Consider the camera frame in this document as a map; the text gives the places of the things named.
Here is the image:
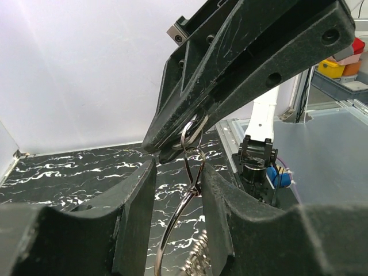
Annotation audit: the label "large silver keyring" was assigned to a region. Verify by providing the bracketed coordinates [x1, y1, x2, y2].
[154, 147, 206, 275]

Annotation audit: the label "small silver split ring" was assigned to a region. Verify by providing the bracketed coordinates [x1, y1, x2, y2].
[179, 113, 209, 152]

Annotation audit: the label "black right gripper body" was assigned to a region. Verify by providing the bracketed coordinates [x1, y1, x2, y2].
[167, 0, 224, 46]

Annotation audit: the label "stacked coloured bins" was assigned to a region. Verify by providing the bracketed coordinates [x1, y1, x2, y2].
[317, 37, 366, 79]

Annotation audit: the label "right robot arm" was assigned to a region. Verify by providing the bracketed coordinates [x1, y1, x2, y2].
[142, 1, 355, 198]

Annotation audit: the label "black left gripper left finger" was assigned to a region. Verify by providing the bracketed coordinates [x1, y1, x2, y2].
[1, 160, 156, 275]

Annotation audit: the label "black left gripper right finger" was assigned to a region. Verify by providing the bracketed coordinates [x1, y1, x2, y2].
[201, 165, 367, 275]

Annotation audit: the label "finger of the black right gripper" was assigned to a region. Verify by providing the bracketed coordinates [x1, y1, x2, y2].
[158, 0, 357, 164]
[142, 0, 337, 153]

